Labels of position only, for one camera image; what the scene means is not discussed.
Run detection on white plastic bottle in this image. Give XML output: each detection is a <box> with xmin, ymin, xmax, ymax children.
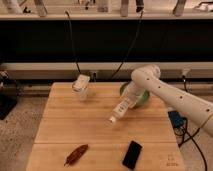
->
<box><xmin>109</xmin><ymin>100</ymin><xmax>129</xmax><ymax>123</ymax></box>

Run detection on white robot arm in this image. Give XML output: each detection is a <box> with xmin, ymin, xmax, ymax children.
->
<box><xmin>122</xmin><ymin>65</ymin><xmax>213</xmax><ymax>137</ymax></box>

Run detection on green ceramic bowl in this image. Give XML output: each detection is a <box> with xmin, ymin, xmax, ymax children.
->
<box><xmin>120</xmin><ymin>82</ymin><xmax>150</xmax><ymax>108</ymax></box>

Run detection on black smartphone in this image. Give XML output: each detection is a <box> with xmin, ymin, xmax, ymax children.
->
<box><xmin>122</xmin><ymin>141</ymin><xmax>142</xmax><ymax>170</ymax></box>

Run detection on brown dried chili pepper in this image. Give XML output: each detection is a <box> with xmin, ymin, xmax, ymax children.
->
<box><xmin>65</xmin><ymin>144</ymin><xmax>89</xmax><ymax>165</ymax></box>

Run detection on blue connector box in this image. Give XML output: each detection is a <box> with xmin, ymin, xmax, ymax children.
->
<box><xmin>168</xmin><ymin>111</ymin><xmax>186</xmax><ymax>128</ymax></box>

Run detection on dark equipment at left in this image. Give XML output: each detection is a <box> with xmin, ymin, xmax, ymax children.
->
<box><xmin>0</xmin><ymin>70</ymin><xmax>20</xmax><ymax>120</ymax></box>

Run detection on white camera on clear stand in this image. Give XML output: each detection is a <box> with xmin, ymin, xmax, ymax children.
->
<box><xmin>72</xmin><ymin>74</ymin><xmax>90</xmax><ymax>101</ymax></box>

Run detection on right black cable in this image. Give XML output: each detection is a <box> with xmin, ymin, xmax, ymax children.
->
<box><xmin>110</xmin><ymin>10</ymin><xmax>144</xmax><ymax>80</ymax></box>

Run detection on black cable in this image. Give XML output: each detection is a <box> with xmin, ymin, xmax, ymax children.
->
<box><xmin>110</xmin><ymin>10</ymin><xmax>144</xmax><ymax>80</ymax></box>
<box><xmin>64</xmin><ymin>9</ymin><xmax>83</xmax><ymax>76</ymax></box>

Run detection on left black cable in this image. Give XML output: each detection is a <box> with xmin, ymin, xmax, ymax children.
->
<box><xmin>64</xmin><ymin>9</ymin><xmax>83</xmax><ymax>76</ymax></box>

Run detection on black floor cables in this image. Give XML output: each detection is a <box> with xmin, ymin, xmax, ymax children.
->
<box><xmin>173</xmin><ymin>75</ymin><xmax>209</xmax><ymax>171</ymax></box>

